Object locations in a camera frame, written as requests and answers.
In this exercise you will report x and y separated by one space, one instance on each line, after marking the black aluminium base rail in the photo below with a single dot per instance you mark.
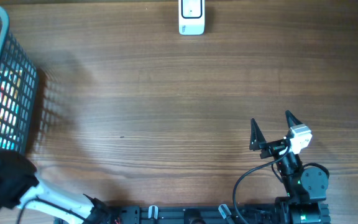
213 214

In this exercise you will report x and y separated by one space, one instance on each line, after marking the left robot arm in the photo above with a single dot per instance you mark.
21 187

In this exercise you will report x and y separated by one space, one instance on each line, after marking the dark grey plastic shopping basket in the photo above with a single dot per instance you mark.
13 57

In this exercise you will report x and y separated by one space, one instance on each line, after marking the white barcode scanner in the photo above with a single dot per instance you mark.
191 17

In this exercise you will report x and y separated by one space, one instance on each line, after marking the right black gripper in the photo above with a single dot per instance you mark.
258 141

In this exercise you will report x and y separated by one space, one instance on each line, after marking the colourful snack bag in basket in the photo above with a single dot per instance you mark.
13 115

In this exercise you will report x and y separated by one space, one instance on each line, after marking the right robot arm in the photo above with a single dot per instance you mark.
305 184

